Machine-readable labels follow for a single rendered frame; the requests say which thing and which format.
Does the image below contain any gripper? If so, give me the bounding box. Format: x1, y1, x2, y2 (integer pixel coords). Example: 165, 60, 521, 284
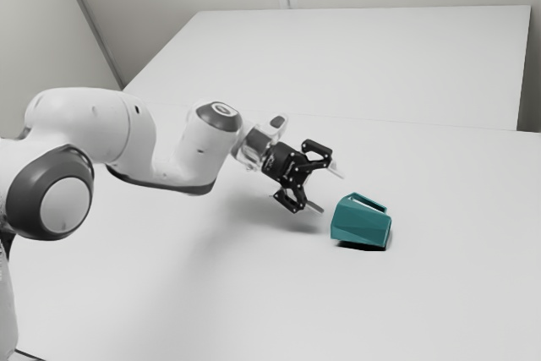
260, 138, 346, 215

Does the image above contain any teal faceted mug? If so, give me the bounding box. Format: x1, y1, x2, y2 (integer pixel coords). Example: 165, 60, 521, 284
329, 191, 393, 251

